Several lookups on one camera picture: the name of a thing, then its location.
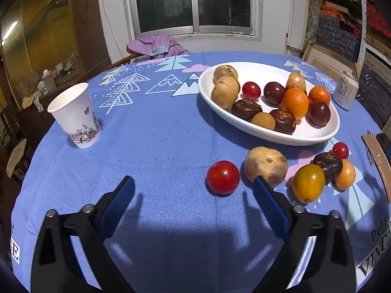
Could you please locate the wooden chair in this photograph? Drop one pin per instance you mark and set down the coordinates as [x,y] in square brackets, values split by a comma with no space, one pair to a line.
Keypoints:
[127,60]

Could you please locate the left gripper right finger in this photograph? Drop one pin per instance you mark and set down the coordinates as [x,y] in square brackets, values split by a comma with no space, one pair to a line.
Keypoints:
[316,255]

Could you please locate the purple cloth on chair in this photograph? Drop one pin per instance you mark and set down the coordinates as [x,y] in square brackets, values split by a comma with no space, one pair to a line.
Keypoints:
[156,47]

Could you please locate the dark red plum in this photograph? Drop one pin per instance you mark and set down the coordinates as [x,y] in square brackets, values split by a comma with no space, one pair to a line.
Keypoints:
[319,114]
[274,93]

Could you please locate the large tan round fruit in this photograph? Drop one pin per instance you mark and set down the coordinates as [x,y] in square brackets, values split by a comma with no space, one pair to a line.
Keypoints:
[225,92]

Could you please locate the white paper cup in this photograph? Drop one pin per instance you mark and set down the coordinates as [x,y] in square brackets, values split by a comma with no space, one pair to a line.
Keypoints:
[73,110]

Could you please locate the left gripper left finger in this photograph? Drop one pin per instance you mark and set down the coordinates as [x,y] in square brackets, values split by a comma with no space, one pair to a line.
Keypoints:
[55,267]

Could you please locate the shelf with patterned boxes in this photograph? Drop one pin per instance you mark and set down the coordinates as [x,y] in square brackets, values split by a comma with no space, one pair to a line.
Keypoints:
[352,36]

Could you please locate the black phone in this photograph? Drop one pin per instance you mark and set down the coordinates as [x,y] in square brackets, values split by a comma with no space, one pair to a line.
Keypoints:
[385,144]

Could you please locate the white beverage can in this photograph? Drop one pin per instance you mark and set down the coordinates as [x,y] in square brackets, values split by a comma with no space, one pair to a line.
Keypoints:
[346,91]

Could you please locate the dark brown chestnut fruit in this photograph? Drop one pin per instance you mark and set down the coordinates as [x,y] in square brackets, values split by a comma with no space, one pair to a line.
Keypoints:
[245,109]

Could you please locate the yellow orange citrus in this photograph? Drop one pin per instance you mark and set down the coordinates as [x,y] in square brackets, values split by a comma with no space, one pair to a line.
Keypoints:
[308,183]

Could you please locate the aluminium frame window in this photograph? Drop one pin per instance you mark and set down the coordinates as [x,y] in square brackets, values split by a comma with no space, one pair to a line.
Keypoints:
[231,18]

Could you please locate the speckled tan fruit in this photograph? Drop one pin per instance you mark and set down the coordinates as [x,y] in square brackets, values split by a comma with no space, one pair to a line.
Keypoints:
[296,81]

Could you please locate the small tan fruit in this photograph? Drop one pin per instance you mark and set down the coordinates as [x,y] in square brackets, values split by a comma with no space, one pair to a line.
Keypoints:
[264,120]

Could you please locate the tan leather wallet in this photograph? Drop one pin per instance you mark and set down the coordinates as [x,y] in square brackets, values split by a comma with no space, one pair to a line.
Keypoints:
[377,156]

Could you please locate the brown round fruit on plate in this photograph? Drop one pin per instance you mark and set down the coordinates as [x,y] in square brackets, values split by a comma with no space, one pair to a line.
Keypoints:
[224,70]

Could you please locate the tan spotted fruit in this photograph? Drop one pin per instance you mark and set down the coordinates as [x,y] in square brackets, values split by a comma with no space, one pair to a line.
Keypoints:
[267,163]

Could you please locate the dark brown wrinkled fruit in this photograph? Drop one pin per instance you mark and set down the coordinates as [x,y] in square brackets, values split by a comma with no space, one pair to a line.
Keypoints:
[285,122]

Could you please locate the wooden glass cabinet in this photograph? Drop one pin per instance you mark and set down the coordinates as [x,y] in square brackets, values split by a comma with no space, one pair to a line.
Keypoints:
[38,35]

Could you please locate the orange mandarin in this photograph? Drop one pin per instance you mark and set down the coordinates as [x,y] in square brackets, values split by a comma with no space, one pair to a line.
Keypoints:
[296,102]
[319,94]

